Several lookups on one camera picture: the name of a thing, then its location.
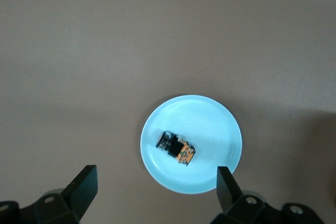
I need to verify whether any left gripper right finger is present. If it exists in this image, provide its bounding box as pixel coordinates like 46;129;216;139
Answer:
209;166;326;224

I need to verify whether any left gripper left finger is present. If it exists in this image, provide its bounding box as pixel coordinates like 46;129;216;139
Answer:
0;165;99;224

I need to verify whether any light blue round plate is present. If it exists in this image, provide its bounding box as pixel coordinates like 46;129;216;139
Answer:
140;94;243;195

